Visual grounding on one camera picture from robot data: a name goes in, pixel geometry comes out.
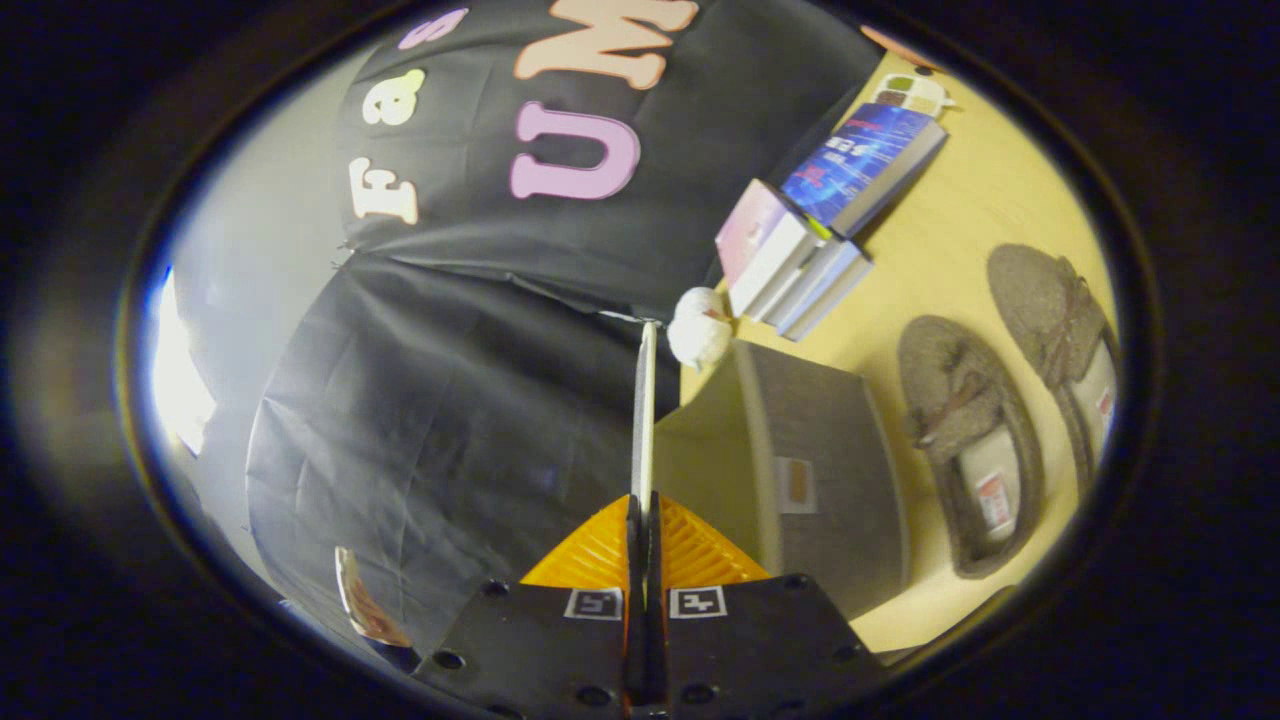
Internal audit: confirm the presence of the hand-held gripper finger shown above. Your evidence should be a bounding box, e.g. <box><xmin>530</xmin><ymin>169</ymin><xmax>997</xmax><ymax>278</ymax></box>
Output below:
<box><xmin>413</xmin><ymin>493</ymin><xmax>647</xmax><ymax>720</ymax></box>
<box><xmin>644</xmin><ymin>490</ymin><xmax>889</xmax><ymax>720</ymax></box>

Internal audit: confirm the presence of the grey fabric storage box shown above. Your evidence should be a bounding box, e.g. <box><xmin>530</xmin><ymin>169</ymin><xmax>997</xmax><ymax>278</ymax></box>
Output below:
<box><xmin>630</xmin><ymin>320</ymin><xmax>913</xmax><ymax>623</ymax></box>

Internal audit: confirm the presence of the grey fuzzy slipper shoe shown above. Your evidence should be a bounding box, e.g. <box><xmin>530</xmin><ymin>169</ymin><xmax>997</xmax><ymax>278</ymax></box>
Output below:
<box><xmin>897</xmin><ymin>315</ymin><xmax>1046</xmax><ymax>580</ymax></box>
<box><xmin>987</xmin><ymin>243</ymin><xmax>1121</xmax><ymax>496</ymax></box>

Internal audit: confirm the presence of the black backdrop cloth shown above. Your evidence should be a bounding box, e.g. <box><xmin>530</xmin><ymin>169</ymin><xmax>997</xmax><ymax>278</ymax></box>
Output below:
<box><xmin>245</xmin><ymin>0</ymin><xmax>886</xmax><ymax>663</ymax></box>

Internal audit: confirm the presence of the white plush ball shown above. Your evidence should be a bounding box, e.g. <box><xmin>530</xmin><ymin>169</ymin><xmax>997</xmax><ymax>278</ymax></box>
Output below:
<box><xmin>666</xmin><ymin>287</ymin><xmax>735</xmax><ymax>372</ymax></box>

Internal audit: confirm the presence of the tan curved object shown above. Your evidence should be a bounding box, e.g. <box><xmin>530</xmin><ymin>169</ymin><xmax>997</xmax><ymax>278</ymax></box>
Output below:
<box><xmin>334</xmin><ymin>547</ymin><xmax>421</xmax><ymax>673</ymax></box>

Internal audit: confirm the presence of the grey book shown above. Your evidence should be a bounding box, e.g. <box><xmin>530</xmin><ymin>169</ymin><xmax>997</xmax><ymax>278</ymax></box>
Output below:
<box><xmin>785</xmin><ymin>246</ymin><xmax>874</xmax><ymax>343</ymax></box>

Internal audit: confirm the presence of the white book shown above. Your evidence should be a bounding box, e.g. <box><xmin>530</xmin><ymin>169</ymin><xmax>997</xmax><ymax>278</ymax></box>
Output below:
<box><xmin>762</xmin><ymin>236</ymin><xmax>853</xmax><ymax>327</ymax></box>

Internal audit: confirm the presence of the blue book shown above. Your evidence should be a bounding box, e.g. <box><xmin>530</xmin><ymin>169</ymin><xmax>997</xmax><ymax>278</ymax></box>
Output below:
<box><xmin>780</xmin><ymin>102</ymin><xmax>949</xmax><ymax>239</ymax></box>

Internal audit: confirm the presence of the white divided bean tray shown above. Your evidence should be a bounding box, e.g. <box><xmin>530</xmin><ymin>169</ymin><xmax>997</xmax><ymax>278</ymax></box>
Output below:
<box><xmin>872</xmin><ymin>72</ymin><xmax>953</xmax><ymax>119</ymax></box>

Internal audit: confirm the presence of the orange oval sponge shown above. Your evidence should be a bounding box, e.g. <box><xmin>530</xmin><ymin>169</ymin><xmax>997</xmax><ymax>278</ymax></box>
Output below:
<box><xmin>860</xmin><ymin>24</ymin><xmax>943</xmax><ymax>73</ymax></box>

